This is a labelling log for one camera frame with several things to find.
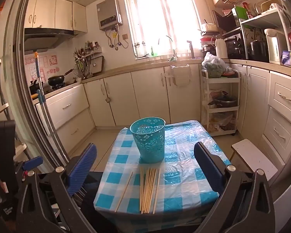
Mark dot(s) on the black wok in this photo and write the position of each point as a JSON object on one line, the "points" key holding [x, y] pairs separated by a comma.
{"points": [[55, 80]]}

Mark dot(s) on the pale wooden chopstick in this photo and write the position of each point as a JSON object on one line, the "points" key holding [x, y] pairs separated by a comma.
{"points": [[124, 191]]}

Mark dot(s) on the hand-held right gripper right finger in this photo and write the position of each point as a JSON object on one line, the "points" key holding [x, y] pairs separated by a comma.
{"points": [[208, 167]]}

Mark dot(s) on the bright kitchen window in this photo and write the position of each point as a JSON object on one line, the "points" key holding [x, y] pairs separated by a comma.
{"points": [[160, 17]]}

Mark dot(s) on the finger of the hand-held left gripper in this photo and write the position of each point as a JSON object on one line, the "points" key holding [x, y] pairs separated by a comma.
{"points": [[33, 162]]}

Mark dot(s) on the green cloth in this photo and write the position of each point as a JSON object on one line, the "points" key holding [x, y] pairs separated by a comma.
{"points": [[173, 59]]}

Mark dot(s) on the white countertop shelf rack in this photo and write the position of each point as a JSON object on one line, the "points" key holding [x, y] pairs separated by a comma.
{"points": [[262, 16]]}

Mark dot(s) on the silver water heater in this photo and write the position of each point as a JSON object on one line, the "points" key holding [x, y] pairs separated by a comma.
{"points": [[109, 14]]}

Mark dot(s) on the gas stove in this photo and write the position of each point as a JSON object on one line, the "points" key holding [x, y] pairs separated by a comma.
{"points": [[55, 87]]}

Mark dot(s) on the wall utensil rack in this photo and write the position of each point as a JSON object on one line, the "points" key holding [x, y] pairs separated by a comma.
{"points": [[83, 58]]}

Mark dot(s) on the black microwave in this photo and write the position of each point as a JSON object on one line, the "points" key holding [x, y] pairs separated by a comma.
{"points": [[228, 21]]}

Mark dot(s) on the green bottle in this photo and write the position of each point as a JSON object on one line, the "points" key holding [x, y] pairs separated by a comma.
{"points": [[152, 53]]}

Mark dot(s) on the white thermos jug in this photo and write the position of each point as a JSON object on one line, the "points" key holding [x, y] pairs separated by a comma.
{"points": [[221, 48]]}

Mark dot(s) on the pink wall decals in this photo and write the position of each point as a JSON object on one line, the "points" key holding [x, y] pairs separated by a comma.
{"points": [[51, 62]]}

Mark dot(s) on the grey sliding door frame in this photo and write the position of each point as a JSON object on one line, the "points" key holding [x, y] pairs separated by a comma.
{"points": [[17, 65]]}

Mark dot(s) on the metal tray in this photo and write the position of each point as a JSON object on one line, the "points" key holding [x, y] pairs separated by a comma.
{"points": [[99, 65]]}

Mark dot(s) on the white low stool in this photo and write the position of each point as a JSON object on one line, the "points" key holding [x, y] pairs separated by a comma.
{"points": [[254, 159]]}

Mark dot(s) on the blue white checked tablecloth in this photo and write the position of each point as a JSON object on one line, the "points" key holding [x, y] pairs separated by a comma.
{"points": [[184, 174]]}

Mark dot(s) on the plastic bag of greens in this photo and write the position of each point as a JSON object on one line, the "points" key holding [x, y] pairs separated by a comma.
{"points": [[214, 65]]}

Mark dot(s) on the bunch of wooden chopsticks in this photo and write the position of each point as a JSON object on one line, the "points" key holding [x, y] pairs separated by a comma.
{"points": [[148, 191]]}

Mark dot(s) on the teal perforated basket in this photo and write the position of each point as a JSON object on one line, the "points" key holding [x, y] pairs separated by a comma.
{"points": [[148, 145]]}

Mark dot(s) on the white electric water boiler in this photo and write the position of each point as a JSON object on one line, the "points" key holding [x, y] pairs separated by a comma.
{"points": [[276, 46]]}

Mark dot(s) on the green cutting board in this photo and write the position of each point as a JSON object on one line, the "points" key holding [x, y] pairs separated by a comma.
{"points": [[241, 13]]}

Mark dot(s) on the curved kitchen faucet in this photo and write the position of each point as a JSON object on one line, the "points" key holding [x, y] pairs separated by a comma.
{"points": [[174, 53]]}

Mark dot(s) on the wall socket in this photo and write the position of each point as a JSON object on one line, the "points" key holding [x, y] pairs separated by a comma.
{"points": [[125, 37]]}

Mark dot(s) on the blue box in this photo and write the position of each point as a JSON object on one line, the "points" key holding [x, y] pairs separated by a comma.
{"points": [[287, 58]]}

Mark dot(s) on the black range hood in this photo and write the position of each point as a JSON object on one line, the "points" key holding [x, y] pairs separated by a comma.
{"points": [[43, 38]]}

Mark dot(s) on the white tiered trolley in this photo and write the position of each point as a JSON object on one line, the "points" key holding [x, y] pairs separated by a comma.
{"points": [[220, 79]]}

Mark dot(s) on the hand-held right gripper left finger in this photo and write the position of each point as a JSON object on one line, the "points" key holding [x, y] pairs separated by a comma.
{"points": [[81, 170]]}

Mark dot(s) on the white hanging bin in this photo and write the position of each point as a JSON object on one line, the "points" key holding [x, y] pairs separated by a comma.
{"points": [[179, 77]]}

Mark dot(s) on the straight metal faucet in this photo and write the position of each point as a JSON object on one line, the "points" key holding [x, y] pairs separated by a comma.
{"points": [[192, 51]]}

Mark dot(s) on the dark lidded pot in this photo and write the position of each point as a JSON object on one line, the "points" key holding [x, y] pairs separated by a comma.
{"points": [[225, 100]]}

